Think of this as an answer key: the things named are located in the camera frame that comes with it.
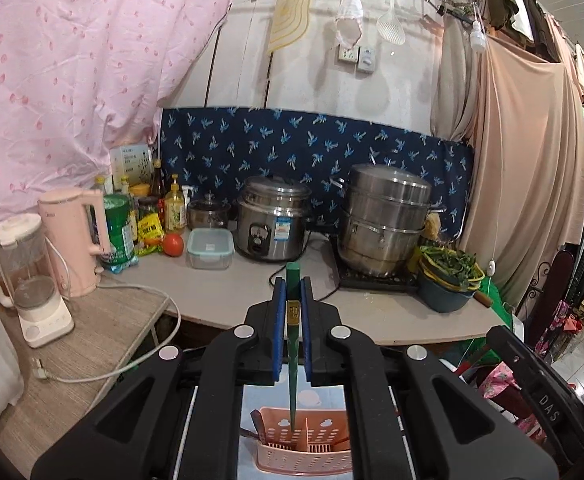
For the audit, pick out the green chopstick with gold band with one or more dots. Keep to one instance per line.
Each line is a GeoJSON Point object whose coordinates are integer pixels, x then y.
{"type": "Point", "coordinates": [292, 400]}

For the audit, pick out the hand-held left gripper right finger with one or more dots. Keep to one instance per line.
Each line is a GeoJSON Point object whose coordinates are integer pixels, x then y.
{"type": "Point", "coordinates": [306, 330]}

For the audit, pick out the wall socket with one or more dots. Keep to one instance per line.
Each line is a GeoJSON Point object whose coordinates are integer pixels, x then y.
{"type": "Point", "coordinates": [347, 54]}

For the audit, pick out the dark sauce bottle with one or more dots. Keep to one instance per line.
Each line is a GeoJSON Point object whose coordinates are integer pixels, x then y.
{"type": "Point", "coordinates": [158, 180]}

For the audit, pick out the white carton box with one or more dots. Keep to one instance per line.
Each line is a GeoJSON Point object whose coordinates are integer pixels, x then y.
{"type": "Point", "coordinates": [131, 166]}

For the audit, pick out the wall switch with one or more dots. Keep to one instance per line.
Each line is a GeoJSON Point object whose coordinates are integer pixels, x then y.
{"type": "Point", "coordinates": [367, 59]}

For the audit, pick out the white mesh bag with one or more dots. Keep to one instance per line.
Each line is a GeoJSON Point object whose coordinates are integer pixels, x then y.
{"type": "Point", "coordinates": [348, 10]}

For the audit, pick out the white slotted ladle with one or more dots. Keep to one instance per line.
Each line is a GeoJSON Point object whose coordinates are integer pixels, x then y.
{"type": "Point", "coordinates": [389, 25]}

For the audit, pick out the steel rice cooker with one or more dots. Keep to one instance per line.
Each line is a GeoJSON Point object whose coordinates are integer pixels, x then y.
{"type": "Point", "coordinates": [272, 225]}

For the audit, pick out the navy floral cloth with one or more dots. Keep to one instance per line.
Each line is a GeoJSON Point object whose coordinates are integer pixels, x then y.
{"type": "Point", "coordinates": [297, 145]}

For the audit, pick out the clear plastic food container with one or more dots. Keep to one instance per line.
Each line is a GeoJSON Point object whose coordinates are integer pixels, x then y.
{"type": "Point", "coordinates": [210, 249]}

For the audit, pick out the wooden corner shelf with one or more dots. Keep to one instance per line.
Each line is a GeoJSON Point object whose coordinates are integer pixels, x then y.
{"type": "Point", "coordinates": [112, 320]}

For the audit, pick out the pink electric kettle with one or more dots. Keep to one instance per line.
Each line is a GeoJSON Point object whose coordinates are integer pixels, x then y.
{"type": "Point", "coordinates": [72, 245]}

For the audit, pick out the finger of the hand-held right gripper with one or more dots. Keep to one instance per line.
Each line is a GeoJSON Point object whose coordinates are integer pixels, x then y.
{"type": "Point", "coordinates": [509, 355]}

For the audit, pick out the dark chair back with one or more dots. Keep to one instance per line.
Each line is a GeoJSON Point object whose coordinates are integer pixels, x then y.
{"type": "Point", "coordinates": [552, 300]}

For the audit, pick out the green leafy vegetables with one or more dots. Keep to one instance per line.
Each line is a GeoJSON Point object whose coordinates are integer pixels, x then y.
{"type": "Point", "coordinates": [447, 260]}

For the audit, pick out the ginger root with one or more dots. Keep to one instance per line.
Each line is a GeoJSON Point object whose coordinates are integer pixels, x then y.
{"type": "Point", "coordinates": [433, 226]}

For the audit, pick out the red tomato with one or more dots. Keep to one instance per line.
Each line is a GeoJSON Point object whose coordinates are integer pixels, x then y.
{"type": "Point", "coordinates": [173, 245]}

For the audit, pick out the pink floral cloth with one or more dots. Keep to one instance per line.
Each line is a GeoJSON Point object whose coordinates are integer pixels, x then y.
{"type": "Point", "coordinates": [502, 385]}

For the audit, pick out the white blender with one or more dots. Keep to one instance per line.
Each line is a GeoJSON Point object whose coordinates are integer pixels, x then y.
{"type": "Point", "coordinates": [27, 285]}

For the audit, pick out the steel steamer pot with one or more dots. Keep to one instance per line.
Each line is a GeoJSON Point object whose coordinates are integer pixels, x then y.
{"type": "Point", "coordinates": [387, 220]}

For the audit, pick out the white light bulb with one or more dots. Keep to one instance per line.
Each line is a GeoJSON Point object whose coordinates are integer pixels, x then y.
{"type": "Point", "coordinates": [478, 37]}

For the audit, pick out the pink patterned cloth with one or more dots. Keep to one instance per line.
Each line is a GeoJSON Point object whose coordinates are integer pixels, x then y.
{"type": "Point", "coordinates": [72, 85]}

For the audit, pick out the green bag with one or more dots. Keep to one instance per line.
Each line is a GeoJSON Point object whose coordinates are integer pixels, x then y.
{"type": "Point", "coordinates": [497, 305]}

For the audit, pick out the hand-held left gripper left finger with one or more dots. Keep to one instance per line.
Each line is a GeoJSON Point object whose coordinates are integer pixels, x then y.
{"type": "Point", "coordinates": [278, 330]}

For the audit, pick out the peach hanging cloth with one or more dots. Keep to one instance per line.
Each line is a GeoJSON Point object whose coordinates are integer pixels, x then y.
{"type": "Point", "coordinates": [527, 160]}

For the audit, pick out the black induction cooker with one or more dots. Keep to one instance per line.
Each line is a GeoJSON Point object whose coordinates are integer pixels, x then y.
{"type": "Point", "coordinates": [377, 282]}

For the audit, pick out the small pot with glass lid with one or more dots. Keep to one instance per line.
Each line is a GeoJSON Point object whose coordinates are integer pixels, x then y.
{"type": "Point", "coordinates": [208, 212]}

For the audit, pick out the yellow oil bottle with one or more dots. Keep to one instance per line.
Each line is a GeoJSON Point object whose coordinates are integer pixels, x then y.
{"type": "Point", "coordinates": [174, 207]}

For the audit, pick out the blue bowl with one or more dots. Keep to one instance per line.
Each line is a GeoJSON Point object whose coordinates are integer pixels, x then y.
{"type": "Point", "coordinates": [442, 297]}

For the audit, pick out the beige curtain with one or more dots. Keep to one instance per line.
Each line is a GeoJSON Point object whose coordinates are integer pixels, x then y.
{"type": "Point", "coordinates": [454, 85]}

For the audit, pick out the yellow snack packet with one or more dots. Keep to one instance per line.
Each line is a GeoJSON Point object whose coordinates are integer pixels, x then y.
{"type": "Point", "coordinates": [150, 229]}

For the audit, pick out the pink perforated utensil holder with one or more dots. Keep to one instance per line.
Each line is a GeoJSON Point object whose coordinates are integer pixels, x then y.
{"type": "Point", "coordinates": [292, 455]}

